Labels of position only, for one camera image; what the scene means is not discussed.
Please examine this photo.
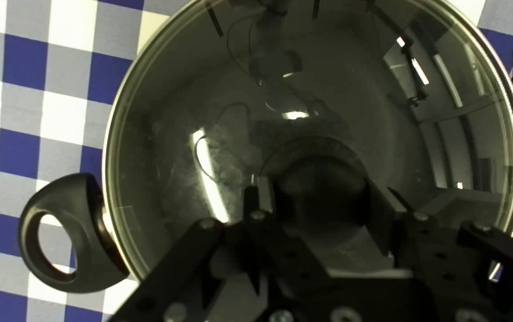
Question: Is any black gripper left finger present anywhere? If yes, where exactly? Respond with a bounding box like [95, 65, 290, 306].
[107, 210, 332, 322]

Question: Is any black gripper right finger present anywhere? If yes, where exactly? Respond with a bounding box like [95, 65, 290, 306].
[379, 188, 513, 322]

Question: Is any black cooking pot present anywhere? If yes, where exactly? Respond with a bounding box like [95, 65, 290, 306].
[18, 0, 513, 296]

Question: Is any blue white checkered tablecloth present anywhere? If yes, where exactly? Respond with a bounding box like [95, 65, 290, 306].
[0, 0, 513, 322]

